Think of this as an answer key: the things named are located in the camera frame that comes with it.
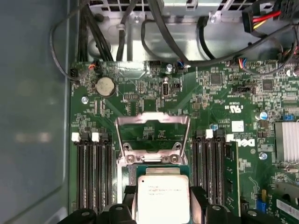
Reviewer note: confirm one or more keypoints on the silver finned heatsink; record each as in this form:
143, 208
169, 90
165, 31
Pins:
288, 142

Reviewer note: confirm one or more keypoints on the large silver capacitor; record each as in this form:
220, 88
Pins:
263, 116

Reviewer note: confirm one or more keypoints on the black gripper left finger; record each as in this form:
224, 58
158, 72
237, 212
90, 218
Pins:
112, 214

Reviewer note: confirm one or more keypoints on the white board sticker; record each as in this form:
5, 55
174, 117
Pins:
237, 127

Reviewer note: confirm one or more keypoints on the coin cell battery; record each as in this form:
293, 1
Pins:
105, 86

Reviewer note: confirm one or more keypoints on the green motherboard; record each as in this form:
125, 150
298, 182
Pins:
187, 93

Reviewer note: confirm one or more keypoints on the black square chip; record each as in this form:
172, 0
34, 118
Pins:
267, 85
216, 79

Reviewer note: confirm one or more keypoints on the green RAM stick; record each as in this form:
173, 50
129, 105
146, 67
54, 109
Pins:
231, 177

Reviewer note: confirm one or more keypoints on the CPU socket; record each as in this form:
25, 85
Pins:
149, 159

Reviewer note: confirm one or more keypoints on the small blue capacitor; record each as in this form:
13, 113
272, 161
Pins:
213, 126

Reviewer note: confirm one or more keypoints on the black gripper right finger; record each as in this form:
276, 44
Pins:
217, 215

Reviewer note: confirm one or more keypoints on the black board connector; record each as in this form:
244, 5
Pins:
244, 89

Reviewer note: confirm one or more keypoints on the metal socket cover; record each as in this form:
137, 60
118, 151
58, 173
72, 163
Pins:
151, 117

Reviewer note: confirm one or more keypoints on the silver board USB port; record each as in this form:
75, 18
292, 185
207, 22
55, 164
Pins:
165, 89

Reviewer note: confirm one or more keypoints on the silver board screw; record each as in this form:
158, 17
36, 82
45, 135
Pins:
169, 68
263, 156
84, 100

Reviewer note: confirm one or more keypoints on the silver topped CPU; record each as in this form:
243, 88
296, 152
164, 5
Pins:
163, 200

